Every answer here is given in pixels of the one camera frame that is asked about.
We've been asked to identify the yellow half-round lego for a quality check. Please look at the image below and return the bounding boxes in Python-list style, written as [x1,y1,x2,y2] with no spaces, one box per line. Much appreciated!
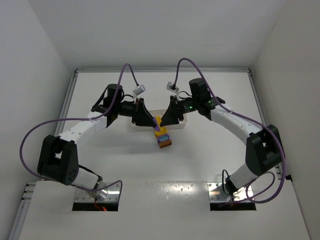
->
[153,115,162,127]

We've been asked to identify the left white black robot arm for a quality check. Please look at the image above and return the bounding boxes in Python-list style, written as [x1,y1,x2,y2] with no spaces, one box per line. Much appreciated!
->
[37,83,156,190]

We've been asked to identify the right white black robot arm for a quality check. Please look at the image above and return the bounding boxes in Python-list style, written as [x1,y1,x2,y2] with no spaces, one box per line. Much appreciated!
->
[161,78,286,196]

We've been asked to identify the white three-compartment tray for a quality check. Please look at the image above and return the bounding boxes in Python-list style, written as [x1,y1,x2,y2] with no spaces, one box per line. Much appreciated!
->
[128,109,188,132]

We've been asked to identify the yellow rounded lego near tray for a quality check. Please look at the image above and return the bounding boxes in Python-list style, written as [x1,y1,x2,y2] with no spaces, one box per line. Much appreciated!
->
[155,127,167,137]

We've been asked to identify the purple lego with flower print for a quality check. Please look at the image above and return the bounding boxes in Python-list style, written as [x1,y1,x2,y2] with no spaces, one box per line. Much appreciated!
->
[157,133,170,144]

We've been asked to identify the brown lego brick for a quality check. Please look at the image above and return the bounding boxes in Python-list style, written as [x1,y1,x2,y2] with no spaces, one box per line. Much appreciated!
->
[158,139,172,149]

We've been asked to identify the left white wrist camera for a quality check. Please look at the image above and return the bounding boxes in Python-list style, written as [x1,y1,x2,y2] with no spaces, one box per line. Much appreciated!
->
[132,85,146,99]

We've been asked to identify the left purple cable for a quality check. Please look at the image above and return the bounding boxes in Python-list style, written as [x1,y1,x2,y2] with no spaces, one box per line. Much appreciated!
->
[19,62,140,195]

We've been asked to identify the purple cable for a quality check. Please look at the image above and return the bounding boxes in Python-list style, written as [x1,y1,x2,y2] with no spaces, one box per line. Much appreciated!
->
[19,62,140,195]
[174,57,287,204]

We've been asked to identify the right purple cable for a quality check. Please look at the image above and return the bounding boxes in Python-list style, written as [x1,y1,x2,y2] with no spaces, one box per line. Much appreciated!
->
[174,57,287,204]

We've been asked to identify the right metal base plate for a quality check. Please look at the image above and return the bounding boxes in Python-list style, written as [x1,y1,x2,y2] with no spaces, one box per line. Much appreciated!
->
[207,182,254,204]

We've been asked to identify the metal base plate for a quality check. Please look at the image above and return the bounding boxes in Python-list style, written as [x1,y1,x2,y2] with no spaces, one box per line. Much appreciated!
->
[207,182,254,204]
[74,182,122,204]

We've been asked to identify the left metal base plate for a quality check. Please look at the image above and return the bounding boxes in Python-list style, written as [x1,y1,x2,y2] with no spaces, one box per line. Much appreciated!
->
[74,182,122,204]

